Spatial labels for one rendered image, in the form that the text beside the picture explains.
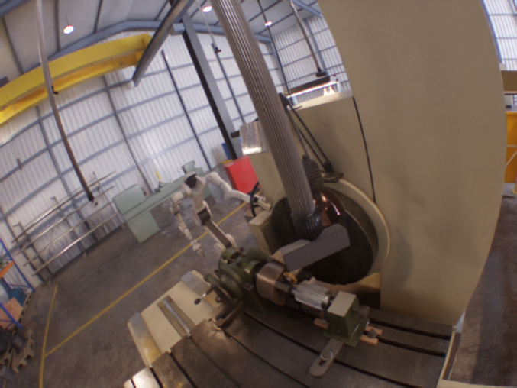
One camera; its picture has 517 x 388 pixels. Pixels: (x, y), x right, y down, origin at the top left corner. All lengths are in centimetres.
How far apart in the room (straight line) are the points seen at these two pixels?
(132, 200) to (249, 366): 563
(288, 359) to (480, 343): 172
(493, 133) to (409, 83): 31
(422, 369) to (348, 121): 98
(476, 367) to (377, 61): 215
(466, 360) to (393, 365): 127
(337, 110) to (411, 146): 29
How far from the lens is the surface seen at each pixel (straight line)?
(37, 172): 1044
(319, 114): 85
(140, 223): 632
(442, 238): 96
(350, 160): 86
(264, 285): 98
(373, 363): 99
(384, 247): 101
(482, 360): 223
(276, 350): 108
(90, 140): 1021
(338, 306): 87
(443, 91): 74
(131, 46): 844
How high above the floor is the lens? 193
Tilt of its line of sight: 21 degrees down
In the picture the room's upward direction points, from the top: 22 degrees counter-clockwise
